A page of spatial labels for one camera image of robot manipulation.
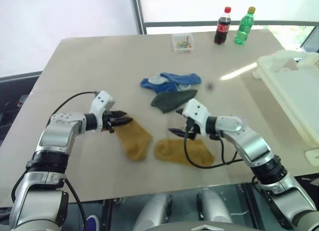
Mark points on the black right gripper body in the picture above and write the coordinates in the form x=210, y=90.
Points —
x=192, y=131

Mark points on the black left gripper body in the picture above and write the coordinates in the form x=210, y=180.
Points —
x=109, y=121

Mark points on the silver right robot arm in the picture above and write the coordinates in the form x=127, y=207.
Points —
x=256, y=146

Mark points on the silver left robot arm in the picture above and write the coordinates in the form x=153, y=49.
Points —
x=53, y=139

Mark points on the dark green sock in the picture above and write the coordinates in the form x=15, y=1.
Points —
x=172, y=99

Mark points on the mustard yellow sock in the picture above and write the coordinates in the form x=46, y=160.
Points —
x=174, y=151
x=134, y=141

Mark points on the blue sock with grey toe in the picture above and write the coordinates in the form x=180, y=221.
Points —
x=157, y=85

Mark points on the white plastic basket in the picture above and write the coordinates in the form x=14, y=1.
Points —
x=291, y=91

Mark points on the clear box of coloured pieces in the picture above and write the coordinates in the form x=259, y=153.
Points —
x=183, y=43

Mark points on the silver robot right leg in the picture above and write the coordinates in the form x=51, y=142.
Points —
x=214, y=206

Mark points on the silver robot leg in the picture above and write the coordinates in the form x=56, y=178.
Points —
x=152, y=211
x=214, y=206

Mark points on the silver robot left leg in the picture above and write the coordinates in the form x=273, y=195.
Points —
x=152, y=211

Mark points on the cola bottle with red cap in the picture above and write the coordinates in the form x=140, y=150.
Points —
x=221, y=27

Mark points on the silver robot torso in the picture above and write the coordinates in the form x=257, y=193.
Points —
x=204, y=226

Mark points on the black chair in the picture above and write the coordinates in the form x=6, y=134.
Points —
x=15, y=96

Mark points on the purple and white object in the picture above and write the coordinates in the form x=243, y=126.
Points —
x=93, y=222

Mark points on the green bottle with yellow cap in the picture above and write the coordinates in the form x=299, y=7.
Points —
x=243, y=29

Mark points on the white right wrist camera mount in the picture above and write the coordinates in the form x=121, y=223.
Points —
x=197, y=112

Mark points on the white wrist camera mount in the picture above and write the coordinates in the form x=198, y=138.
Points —
x=101, y=102
x=197, y=112

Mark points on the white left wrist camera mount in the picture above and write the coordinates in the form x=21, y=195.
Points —
x=101, y=102

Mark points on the dark window frame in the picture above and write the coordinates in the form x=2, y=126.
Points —
x=139, y=12

